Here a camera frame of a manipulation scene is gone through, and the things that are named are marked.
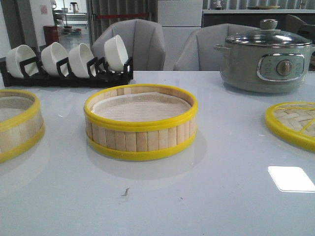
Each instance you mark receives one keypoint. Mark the grey chair right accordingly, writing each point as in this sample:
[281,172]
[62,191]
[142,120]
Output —
[198,53]

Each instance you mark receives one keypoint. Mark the bamboo steamer basket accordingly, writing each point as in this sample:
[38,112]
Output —
[22,132]
[141,140]

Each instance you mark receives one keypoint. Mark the grey chair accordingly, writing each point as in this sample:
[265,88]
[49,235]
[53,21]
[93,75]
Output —
[144,41]
[198,53]

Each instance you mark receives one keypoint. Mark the black dish rack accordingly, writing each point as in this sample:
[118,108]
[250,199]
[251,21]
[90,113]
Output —
[99,74]

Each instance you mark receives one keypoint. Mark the red bin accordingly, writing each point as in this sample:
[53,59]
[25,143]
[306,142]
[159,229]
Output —
[50,34]

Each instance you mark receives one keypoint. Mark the grey chair left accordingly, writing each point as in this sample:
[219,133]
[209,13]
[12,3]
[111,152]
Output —
[144,41]

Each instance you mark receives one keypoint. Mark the white cabinet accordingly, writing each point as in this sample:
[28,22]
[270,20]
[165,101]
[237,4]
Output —
[178,19]

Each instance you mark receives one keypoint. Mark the woven bamboo steamer lid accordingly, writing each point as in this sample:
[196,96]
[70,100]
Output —
[293,122]

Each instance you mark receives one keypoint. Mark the white steamer liner paper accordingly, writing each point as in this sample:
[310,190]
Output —
[141,107]

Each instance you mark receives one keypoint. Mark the white bowl far left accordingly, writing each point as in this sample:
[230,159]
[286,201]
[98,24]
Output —
[15,56]

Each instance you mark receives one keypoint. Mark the grey electric cooking pot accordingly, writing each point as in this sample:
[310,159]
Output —
[264,69]

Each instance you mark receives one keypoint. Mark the glass pot lid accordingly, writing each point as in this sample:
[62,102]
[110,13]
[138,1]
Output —
[268,35]

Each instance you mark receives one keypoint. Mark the white bowl right upright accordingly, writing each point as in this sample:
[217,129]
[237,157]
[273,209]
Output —
[115,53]

